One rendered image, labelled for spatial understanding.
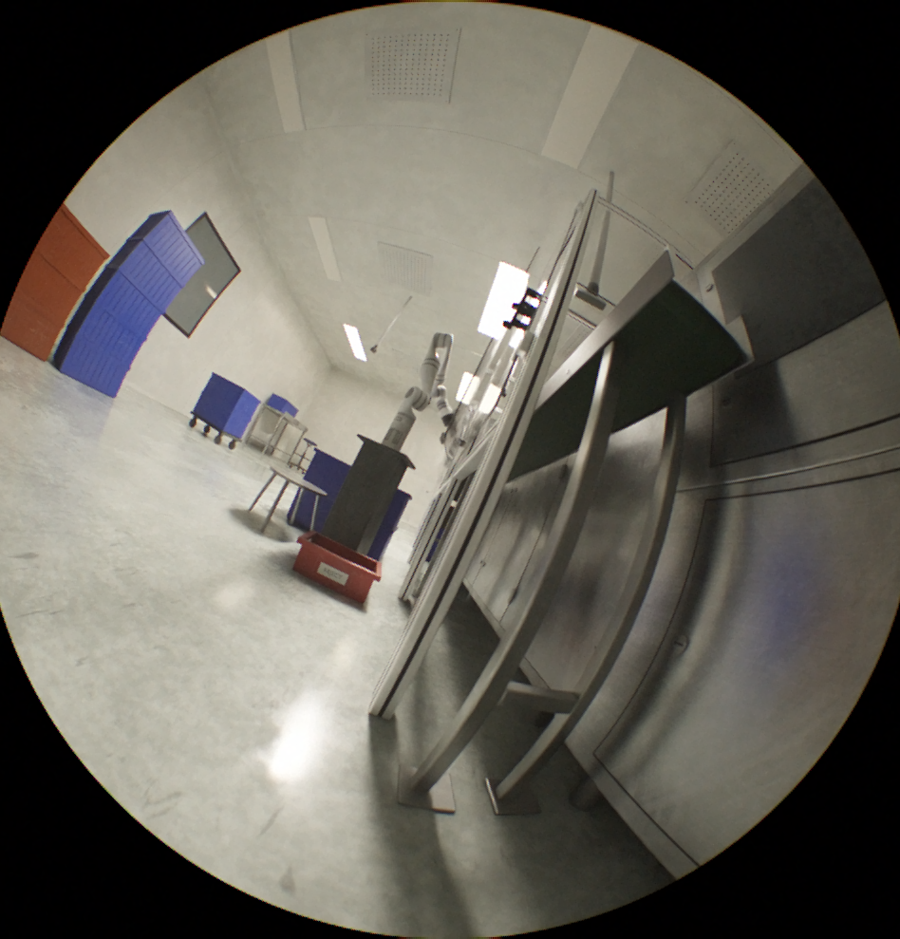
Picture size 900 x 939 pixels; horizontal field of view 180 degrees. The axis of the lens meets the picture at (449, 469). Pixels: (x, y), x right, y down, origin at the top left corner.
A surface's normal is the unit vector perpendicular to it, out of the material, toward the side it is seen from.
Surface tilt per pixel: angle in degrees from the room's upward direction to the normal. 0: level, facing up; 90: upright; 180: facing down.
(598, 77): 180
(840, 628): 90
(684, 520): 90
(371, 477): 90
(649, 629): 90
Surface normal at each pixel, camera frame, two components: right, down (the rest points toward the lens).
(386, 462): -0.04, -0.21
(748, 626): -0.91, -0.42
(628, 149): -0.41, 0.89
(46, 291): 0.91, 0.42
